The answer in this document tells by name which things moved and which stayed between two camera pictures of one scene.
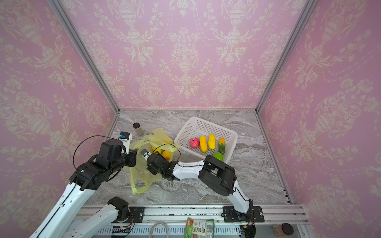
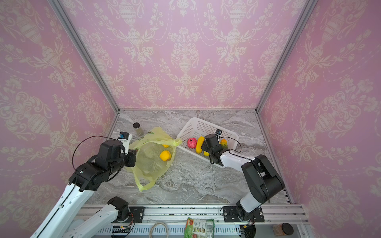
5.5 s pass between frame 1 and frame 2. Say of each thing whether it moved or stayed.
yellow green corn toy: stayed
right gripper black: moved
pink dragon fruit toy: stayed
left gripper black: stayed
